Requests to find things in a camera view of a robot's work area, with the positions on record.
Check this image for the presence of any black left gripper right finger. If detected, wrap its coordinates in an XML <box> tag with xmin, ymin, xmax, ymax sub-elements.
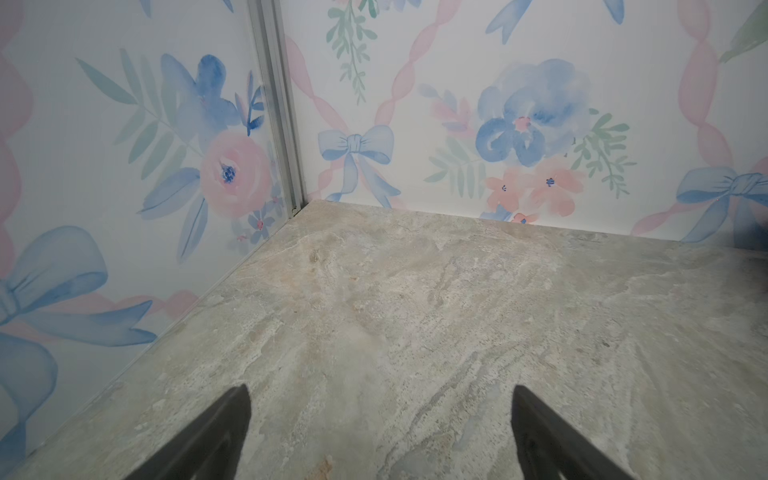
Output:
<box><xmin>510</xmin><ymin>384</ymin><xmax>630</xmax><ymax>480</ymax></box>

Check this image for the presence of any left corner aluminium post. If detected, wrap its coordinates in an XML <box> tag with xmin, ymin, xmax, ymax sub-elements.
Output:
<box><xmin>247</xmin><ymin>0</ymin><xmax>307</xmax><ymax>218</ymax></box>

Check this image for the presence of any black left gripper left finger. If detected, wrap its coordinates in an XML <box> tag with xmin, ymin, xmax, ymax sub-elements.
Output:
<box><xmin>126</xmin><ymin>384</ymin><xmax>252</xmax><ymax>480</ymax></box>

